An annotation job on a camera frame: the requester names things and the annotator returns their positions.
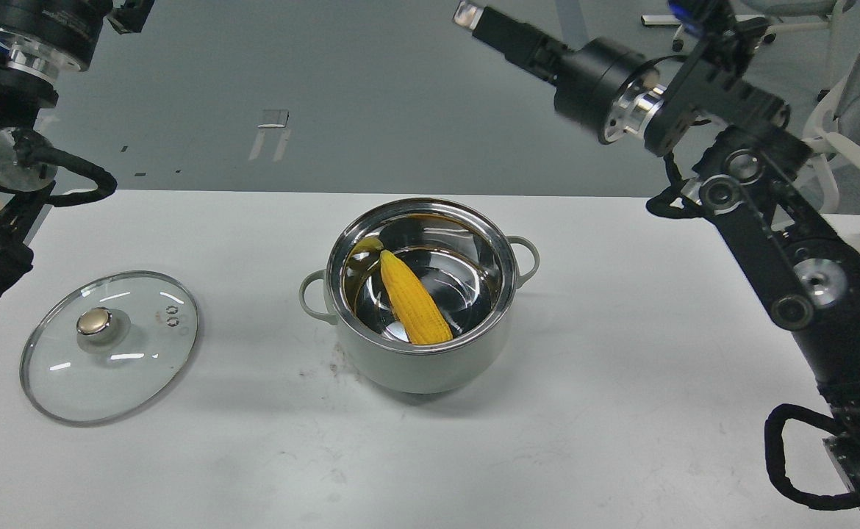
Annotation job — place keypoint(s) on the pale green metal pot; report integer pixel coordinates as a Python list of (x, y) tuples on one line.
[(469, 267)]

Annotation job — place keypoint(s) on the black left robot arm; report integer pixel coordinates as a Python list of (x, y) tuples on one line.
[(38, 41)]

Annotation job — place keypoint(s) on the glass pot lid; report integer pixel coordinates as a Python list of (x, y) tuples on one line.
[(109, 348)]

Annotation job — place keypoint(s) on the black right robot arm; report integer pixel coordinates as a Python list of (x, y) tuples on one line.
[(729, 160)]

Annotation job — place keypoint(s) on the yellow corn cob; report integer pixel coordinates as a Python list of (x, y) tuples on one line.
[(412, 304)]

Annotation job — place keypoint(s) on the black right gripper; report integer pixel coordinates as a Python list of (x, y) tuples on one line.
[(604, 87)]

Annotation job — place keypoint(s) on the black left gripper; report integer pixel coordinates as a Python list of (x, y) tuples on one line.
[(72, 27)]

